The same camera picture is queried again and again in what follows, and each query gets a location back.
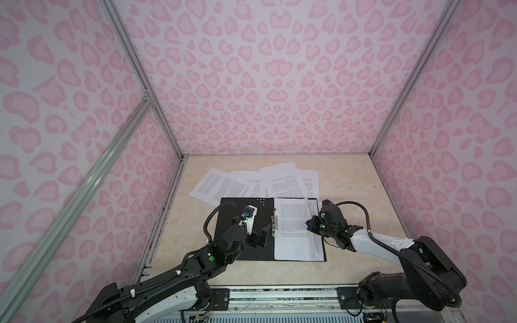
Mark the diagonal aluminium frame bar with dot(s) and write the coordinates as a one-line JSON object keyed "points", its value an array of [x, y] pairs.
{"points": [[29, 274]]}

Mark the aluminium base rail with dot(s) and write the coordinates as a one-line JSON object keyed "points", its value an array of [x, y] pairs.
{"points": [[306, 303]]}

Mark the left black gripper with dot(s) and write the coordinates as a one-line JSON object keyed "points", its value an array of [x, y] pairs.
{"points": [[256, 241]]}

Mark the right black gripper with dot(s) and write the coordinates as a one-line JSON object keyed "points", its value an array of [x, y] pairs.
{"points": [[314, 220]]}

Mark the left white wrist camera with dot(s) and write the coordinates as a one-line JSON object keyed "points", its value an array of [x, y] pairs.
{"points": [[247, 218]]}

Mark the corner aluminium post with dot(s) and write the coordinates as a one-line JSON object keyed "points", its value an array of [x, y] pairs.
{"points": [[441, 27], [113, 16]]}

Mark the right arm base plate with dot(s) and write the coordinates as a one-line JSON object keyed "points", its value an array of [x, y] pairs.
{"points": [[354, 298]]}

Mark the paper under back centre sheet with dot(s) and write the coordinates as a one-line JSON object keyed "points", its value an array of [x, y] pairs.
{"points": [[311, 181]]}

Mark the left corner aluminium post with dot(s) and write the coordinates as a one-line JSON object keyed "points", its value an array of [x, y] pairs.
{"points": [[113, 16]]}

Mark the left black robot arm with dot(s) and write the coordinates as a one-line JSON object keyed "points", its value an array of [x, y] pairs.
{"points": [[184, 287]]}

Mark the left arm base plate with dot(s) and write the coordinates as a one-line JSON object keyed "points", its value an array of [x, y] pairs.
{"points": [[219, 300]]}

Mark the metal folder clip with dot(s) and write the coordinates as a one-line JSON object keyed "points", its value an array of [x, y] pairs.
{"points": [[274, 222]]}

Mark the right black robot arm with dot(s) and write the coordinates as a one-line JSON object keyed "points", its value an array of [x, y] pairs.
{"points": [[428, 275]]}

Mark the black file folder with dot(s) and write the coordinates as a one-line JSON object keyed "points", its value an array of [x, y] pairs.
{"points": [[292, 242]]}

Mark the right corner aluminium post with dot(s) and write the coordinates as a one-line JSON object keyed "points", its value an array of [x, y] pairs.
{"points": [[441, 27]]}

